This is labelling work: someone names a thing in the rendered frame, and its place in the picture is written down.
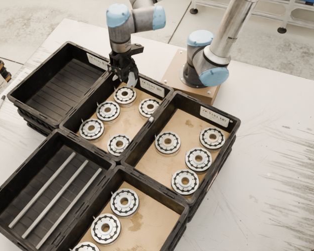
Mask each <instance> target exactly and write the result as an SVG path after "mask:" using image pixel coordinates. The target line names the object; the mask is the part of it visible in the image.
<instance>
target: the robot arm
mask: <svg viewBox="0 0 314 251"><path fill-rule="evenodd" d="M129 1H130V3H131V6H132V8H133V9H132V10H129V9H128V7H127V6H126V5H124V4H119V3H116V4H113V5H111V6H109V7H108V8H107V10H106V24H107V27H108V33H109V41H110V47H111V50H112V51H111V52H110V53H109V58H110V62H109V63H108V64H107V67H108V73H109V74H110V73H111V72H112V73H115V76H114V77H113V81H114V80H116V79H117V78H119V79H120V81H121V82H122V81H124V80H125V79H126V78H127V77H128V78H129V80H128V83H127V88H129V87H130V86H133V88H134V86H135V85H136V83H137V80H138V76H139V70H138V68H137V65H136V63H135V60H134V59H133V58H132V57H131V56H133V55H136V54H140V53H143V51H144V46H142V45H141V44H138V43H134V44H131V34H133V33H139V32H145V31H152V30H153V31H155V30H157V29H162V28H164V27H165V25H166V16H165V11H164V8H163V7H162V6H157V5H156V6H155V5H154V4H155V3H158V2H160V1H162V0H129ZM258 1H259V0H231V1H230V3H229V6H228V8H227V10H226V12H225V14H224V16H223V19H222V21H221V23H220V25H219V27H218V29H217V31H216V33H215V36H214V34H213V33H212V32H210V31H207V30H197V31H194V32H192V33H191V34H190V35H189V36H188V38H187V42H186V43H187V61H186V64H185V66H184V68H183V77H184V79H185V80H186V81H187V82H189V83H191V84H195V85H205V86H208V87H214V86H218V85H220V84H222V83H224V82H225V81H226V80H227V79H228V77H229V70H228V69H227V67H228V65H229V63H230V61H231V55H230V53H231V51H232V49H233V48H234V46H235V44H236V42H237V40H238V38H239V36H240V34H241V32H242V31H243V29H244V27H245V25H246V23H247V21H248V19H249V17H250V15H251V14H252V12H253V10H254V8H255V6H256V4H257V2H258ZM109 66H110V67H111V70H109Z"/></svg>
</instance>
